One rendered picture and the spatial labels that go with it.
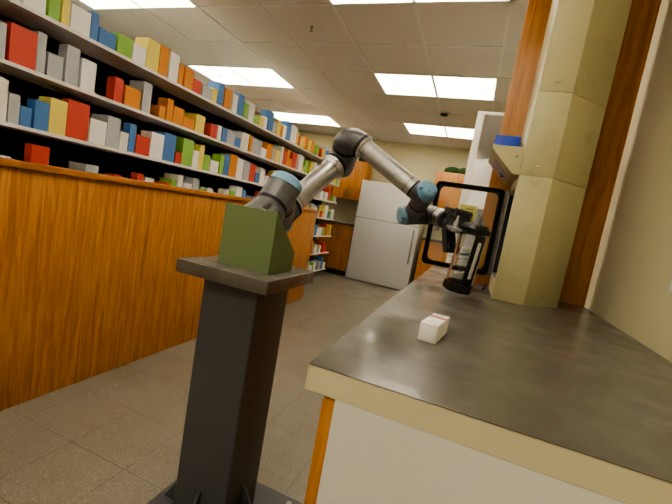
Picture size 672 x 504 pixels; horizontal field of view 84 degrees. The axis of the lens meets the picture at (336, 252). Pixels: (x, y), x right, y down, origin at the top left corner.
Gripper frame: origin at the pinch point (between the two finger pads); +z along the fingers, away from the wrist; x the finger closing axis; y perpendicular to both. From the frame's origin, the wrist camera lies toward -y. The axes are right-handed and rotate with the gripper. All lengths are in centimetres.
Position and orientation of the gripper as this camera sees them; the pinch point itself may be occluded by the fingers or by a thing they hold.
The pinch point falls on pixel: (473, 235)
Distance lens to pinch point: 136.3
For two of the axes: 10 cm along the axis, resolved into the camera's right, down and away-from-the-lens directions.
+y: 2.1, -9.6, -2.1
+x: 9.5, 1.5, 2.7
